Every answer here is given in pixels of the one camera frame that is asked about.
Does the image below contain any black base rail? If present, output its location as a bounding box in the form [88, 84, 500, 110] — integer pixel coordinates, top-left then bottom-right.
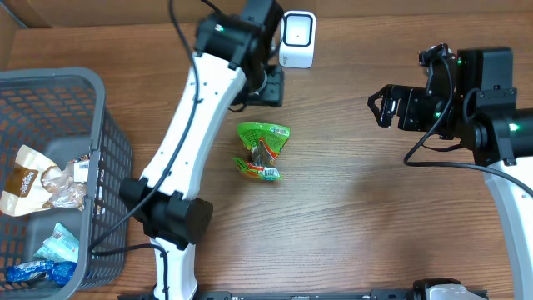
[195, 289, 425, 300]

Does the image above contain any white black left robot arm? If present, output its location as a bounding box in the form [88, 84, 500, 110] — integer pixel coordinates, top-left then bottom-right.
[119, 1, 284, 299]

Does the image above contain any white barcode scanner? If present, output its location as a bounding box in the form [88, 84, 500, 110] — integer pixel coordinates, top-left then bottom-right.
[279, 10, 316, 68]

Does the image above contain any green snack bag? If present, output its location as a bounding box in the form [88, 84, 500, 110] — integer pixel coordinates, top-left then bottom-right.
[233, 122, 291, 181]

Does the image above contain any beige brown nut snack bag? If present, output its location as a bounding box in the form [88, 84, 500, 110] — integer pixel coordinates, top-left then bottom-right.
[1, 145, 90, 217]

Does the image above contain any light teal snack packet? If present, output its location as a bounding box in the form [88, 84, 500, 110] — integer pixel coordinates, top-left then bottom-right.
[33, 222, 79, 263]

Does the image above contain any grey plastic mesh basket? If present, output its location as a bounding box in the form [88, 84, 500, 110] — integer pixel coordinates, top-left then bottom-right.
[1, 67, 132, 299]

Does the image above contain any blue snack packet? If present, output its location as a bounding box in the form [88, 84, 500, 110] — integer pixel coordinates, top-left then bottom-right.
[6, 260, 77, 286]

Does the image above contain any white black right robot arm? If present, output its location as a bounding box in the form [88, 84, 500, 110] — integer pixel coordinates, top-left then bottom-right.
[367, 43, 532, 299]

